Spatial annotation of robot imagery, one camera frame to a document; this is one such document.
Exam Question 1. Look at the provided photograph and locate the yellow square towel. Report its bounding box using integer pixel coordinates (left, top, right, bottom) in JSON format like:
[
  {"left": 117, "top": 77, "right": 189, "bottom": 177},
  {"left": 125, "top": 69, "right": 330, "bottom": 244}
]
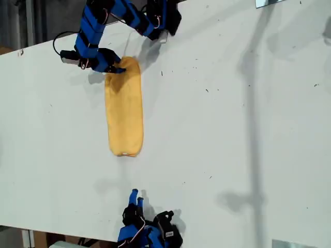
[{"left": 104, "top": 56, "right": 145, "bottom": 158}]

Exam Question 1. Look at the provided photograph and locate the white box under table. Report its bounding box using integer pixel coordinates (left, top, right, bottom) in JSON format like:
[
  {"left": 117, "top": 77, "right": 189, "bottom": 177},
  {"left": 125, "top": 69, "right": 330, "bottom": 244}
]
[{"left": 48, "top": 240, "right": 81, "bottom": 248}]

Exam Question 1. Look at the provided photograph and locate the grey metal table leg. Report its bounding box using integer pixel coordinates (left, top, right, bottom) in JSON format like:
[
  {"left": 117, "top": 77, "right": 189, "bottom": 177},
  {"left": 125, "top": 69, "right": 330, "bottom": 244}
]
[{"left": 21, "top": 228, "right": 36, "bottom": 248}]

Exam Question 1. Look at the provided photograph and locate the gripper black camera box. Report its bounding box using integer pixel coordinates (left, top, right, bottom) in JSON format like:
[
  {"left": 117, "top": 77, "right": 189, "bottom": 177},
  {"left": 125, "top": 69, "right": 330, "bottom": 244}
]
[
  {"left": 153, "top": 210, "right": 185, "bottom": 246},
  {"left": 59, "top": 50, "right": 80, "bottom": 66}
]

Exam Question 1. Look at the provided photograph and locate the camera black cable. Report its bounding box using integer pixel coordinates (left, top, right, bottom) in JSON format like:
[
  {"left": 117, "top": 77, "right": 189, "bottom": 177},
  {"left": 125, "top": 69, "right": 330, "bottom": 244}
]
[{"left": 52, "top": 30, "right": 79, "bottom": 56}]

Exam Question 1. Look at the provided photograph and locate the grey vertical background post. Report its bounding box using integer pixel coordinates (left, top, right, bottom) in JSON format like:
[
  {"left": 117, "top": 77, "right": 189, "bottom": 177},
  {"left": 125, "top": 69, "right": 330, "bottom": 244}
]
[{"left": 25, "top": 0, "right": 35, "bottom": 48}]

